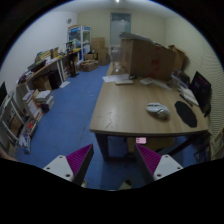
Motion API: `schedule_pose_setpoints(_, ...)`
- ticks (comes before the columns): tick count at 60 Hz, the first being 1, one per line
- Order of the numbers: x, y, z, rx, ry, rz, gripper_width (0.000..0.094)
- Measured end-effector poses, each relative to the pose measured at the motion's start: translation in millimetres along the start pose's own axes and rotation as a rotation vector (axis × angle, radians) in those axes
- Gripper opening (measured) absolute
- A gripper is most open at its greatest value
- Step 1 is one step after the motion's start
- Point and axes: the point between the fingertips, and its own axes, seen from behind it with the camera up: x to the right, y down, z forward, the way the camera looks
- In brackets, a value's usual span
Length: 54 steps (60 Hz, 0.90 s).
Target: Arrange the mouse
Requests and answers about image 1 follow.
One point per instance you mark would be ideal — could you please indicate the clear plastic container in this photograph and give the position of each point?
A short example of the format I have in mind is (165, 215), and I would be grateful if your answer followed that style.
(115, 55)

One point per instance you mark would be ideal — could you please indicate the long black bar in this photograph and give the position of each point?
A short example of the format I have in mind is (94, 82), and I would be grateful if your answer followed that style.
(185, 100)

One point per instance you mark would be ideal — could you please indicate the stack of books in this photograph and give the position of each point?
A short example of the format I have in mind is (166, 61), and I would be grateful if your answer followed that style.
(45, 99)

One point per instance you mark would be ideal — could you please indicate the large brown cardboard box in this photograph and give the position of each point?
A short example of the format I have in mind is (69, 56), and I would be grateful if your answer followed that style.
(150, 61)

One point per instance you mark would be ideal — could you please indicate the long wooden side desk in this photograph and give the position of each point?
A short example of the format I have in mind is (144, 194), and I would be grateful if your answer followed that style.
(46, 68)

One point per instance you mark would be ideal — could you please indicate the black computer tower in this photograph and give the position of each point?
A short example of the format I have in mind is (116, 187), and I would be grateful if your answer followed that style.
(55, 79)

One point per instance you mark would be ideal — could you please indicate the white shelf unit with books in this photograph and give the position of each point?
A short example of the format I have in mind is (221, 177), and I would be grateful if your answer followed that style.
(15, 125)

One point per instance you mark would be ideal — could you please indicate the blue and white display cabinet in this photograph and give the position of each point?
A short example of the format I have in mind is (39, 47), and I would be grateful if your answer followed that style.
(79, 38)

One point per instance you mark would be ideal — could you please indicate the small flat white box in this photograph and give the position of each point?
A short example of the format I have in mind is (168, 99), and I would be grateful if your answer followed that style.
(124, 82)

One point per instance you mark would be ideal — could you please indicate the low open cardboard box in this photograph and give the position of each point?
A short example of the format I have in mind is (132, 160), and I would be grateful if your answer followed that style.
(89, 66)

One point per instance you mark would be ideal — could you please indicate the small black device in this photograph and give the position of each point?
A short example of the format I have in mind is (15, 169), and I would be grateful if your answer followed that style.
(132, 77)

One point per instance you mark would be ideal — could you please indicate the round wall clock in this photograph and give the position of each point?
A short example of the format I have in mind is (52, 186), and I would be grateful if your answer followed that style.
(69, 21)

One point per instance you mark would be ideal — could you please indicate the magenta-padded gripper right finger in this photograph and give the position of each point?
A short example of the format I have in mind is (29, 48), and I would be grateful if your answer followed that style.
(166, 165)

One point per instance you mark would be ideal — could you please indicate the grey sheet stack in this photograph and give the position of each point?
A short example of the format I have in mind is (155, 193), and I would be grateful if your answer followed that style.
(135, 36)

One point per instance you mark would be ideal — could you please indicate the dark brown bag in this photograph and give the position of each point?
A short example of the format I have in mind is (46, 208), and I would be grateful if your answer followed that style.
(181, 78)

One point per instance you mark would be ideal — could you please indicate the white paper sheets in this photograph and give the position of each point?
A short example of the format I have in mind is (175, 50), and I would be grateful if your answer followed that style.
(111, 78)

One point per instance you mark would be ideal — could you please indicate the stacked brown cardboard boxes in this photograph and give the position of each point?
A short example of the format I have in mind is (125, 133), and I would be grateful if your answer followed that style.
(99, 50)

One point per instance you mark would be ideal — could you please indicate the black office chair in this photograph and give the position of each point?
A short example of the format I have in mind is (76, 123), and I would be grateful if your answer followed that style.
(201, 90)

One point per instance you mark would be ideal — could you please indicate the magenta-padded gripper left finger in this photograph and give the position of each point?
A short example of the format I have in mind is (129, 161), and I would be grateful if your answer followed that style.
(58, 165)

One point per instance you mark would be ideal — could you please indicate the white computer mouse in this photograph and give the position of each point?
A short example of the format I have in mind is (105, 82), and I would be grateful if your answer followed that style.
(158, 110)

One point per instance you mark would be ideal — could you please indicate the open tall cardboard box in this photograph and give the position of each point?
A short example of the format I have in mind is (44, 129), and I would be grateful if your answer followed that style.
(179, 58)

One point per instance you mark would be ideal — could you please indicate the black monitor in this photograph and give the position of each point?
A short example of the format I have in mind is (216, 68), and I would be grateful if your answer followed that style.
(2, 93)

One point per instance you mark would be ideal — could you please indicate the pale door with window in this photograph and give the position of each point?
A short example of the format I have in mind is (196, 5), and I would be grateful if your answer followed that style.
(120, 30)

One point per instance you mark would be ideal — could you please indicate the black mouse pad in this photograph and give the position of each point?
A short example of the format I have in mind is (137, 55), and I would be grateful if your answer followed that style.
(185, 114)

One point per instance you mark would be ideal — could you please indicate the white remote control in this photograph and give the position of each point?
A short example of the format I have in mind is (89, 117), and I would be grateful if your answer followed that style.
(146, 81)

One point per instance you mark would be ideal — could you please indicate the black hand truck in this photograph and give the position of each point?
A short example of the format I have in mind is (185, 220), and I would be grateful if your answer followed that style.
(72, 65)

